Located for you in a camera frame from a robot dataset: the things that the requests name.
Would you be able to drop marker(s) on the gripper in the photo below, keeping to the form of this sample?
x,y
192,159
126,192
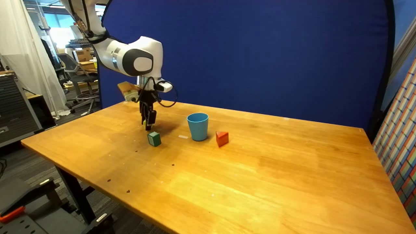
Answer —
x,y
148,100

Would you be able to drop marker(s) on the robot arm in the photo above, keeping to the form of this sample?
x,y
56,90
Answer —
x,y
107,53

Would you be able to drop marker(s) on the green block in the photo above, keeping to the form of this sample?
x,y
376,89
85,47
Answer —
x,y
154,139

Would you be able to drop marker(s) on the blue cup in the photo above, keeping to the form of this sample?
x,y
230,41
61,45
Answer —
x,y
198,127

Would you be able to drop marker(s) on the orange triangular block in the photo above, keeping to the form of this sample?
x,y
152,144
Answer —
x,y
222,139

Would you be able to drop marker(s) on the office chair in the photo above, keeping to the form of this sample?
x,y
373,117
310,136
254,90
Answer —
x,y
76,76

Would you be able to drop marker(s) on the stack of cardboard boxes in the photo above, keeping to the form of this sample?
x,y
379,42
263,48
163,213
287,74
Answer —
x,y
84,58

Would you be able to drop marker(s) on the black box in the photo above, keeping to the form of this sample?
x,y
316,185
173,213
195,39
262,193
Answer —
x,y
42,112

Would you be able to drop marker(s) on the window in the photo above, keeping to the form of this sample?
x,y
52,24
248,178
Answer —
x,y
60,31

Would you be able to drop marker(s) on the blue backdrop screen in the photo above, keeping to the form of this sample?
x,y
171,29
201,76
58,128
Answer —
x,y
260,55

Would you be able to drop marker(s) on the black equipment case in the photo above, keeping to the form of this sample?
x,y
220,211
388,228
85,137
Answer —
x,y
16,107

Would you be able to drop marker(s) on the white curtain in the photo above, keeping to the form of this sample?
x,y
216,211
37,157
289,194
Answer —
x,y
22,55

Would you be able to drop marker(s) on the black workbench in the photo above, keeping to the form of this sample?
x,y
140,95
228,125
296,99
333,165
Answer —
x,y
39,214

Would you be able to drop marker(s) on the colourful patterned panel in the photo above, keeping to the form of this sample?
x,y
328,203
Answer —
x,y
401,143

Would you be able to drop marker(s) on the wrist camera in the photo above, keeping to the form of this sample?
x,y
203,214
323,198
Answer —
x,y
128,91

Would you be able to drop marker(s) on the aluminium rail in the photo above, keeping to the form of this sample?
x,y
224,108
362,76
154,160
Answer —
x,y
403,48

